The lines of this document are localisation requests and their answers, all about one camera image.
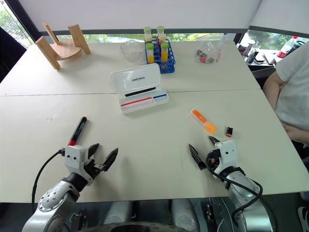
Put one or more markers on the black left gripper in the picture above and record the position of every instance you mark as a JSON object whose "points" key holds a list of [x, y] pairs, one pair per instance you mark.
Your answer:
{"points": [[91, 168]]}

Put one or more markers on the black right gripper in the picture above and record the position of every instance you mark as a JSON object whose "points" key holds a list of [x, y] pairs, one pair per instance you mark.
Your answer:
{"points": [[212, 160]]}

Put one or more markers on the person bare forearm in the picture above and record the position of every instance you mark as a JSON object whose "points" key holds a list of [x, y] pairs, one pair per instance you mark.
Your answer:
{"points": [[271, 89]]}

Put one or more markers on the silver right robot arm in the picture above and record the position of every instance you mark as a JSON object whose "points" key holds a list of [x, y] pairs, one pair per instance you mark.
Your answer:
{"points": [[248, 200]]}

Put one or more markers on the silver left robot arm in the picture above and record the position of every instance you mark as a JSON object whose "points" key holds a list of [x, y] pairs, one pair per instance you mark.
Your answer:
{"points": [[51, 205]]}

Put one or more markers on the white pen case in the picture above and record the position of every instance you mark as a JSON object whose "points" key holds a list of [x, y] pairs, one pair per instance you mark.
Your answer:
{"points": [[138, 89]]}

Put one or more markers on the orange highlighter pen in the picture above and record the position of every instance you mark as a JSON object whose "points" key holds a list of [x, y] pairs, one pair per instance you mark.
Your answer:
{"points": [[203, 121]]}

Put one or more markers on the small black red eraser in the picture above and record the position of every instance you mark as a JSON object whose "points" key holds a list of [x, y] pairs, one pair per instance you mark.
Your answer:
{"points": [[229, 131]]}

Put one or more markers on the black marker with red end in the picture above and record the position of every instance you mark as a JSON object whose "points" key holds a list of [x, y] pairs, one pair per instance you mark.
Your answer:
{"points": [[77, 130]]}

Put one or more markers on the grey rounded robot leg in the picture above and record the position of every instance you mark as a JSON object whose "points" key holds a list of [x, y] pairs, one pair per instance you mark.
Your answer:
{"points": [[118, 215], [184, 215]]}

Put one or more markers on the blue test tube rack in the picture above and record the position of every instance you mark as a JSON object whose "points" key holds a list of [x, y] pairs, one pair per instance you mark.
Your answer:
{"points": [[167, 63]]}

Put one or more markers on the clear plastic bag with parts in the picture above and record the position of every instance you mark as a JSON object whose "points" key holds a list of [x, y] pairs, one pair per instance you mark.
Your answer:
{"points": [[209, 50]]}

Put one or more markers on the green cap tube orange liquid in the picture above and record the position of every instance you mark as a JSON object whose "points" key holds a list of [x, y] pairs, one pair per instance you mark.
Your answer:
{"points": [[164, 52], [150, 53]]}

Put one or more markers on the person in white shirt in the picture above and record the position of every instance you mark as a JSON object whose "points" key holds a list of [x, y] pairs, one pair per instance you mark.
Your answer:
{"points": [[294, 91]]}

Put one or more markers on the white paper cup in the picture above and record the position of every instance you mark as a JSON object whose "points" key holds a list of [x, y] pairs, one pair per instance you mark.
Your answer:
{"points": [[248, 47]]}

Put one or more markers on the wooden curved stand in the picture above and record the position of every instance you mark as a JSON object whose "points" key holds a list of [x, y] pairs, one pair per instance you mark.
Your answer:
{"points": [[65, 49]]}

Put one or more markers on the cream cap tube red content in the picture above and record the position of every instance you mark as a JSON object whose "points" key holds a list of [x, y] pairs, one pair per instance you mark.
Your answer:
{"points": [[162, 38]]}

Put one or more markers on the black white sneaker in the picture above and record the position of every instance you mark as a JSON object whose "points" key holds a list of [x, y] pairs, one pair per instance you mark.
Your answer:
{"points": [[304, 218]]}

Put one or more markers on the cream cap tube brown content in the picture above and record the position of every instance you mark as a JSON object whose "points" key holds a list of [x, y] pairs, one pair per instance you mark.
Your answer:
{"points": [[148, 38]]}

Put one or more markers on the red label soda bottle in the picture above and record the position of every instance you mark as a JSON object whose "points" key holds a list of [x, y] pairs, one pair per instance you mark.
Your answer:
{"points": [[286, 48]]}

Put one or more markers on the dark chair back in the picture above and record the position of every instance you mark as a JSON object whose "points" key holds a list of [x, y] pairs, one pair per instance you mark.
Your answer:
{"points": [[10, 53]]}

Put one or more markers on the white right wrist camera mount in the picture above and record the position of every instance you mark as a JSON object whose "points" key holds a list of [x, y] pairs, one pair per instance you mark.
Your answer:
{"points": [[227, 154]]}

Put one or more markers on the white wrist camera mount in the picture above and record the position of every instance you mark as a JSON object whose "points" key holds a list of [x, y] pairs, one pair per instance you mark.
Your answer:
{"points": [[74, 157], [227, 154]]}

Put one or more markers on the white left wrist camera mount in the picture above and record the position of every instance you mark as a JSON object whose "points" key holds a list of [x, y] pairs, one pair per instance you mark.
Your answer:
{"points": [[74, 157]]}

